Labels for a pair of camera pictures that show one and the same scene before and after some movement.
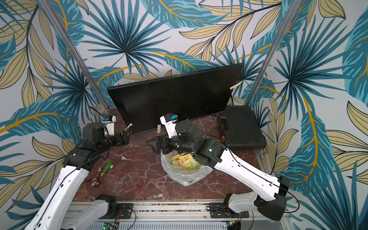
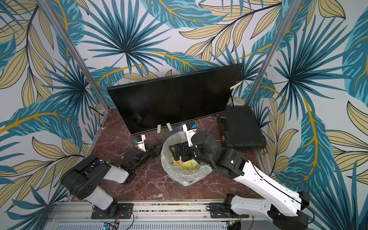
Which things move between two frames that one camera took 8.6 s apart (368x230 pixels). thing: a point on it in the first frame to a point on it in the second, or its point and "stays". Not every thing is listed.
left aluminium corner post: [73, 49] stays
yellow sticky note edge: [236, 85] stays
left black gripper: [120, 142] to [155, 153]
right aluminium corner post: [270, 60] stays
